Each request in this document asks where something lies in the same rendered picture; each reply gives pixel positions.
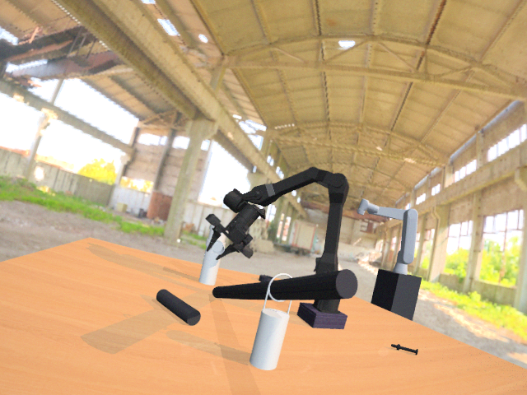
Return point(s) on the white cylinder with loop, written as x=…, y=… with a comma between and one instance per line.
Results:
x=270, y=334

